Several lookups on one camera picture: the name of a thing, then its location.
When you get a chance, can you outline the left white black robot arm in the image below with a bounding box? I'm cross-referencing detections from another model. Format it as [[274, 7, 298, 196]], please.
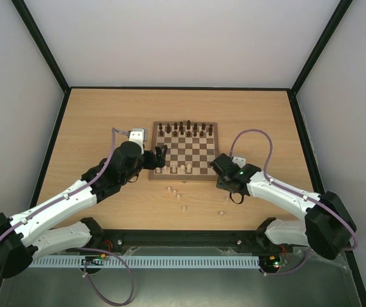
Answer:
[[0, 141, 167, 278]]

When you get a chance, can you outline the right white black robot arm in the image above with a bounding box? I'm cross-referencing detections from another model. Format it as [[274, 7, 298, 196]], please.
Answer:
[[210, 153, 356, 260]]

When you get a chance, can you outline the wooden chess board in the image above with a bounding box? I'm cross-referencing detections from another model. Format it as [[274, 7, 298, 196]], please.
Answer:
[[149, 120, 219, 182]]

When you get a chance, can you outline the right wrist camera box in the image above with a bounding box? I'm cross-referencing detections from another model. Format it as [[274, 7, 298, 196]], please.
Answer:
[[232, 156, 247, 168]]

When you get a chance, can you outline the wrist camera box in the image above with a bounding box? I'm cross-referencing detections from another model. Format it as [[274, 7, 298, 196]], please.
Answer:
[[232, 156, 247, 168], [128, 128, 148, 144]]

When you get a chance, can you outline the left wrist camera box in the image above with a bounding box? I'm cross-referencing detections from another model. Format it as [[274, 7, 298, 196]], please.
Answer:
[[128, 128, 148, 144]]

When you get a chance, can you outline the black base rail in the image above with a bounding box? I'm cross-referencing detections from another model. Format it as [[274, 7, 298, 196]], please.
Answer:
[[103, 230, 263, 247]]

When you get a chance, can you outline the light blue slotted cable duct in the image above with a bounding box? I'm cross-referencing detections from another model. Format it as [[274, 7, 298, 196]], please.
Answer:
[[30, 255, 260, 269]]

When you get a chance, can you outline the black enclosure frame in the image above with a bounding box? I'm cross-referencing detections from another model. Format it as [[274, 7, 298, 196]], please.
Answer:
[[0, 0, 366, 307]]

